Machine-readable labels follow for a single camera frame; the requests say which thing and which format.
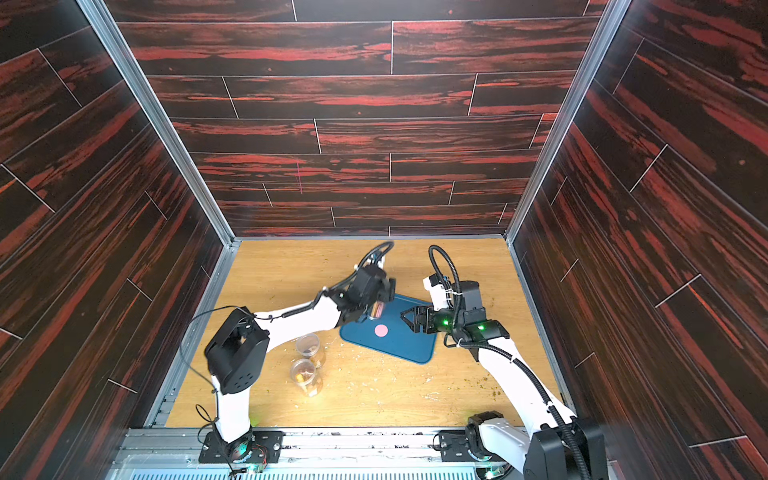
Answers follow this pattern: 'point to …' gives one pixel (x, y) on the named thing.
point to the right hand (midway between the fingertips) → (418, 311)
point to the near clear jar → (308, 375)
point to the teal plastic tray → (393, 334)
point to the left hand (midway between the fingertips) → (388, 280)
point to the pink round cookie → (381, 330)
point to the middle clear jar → (308, 344)
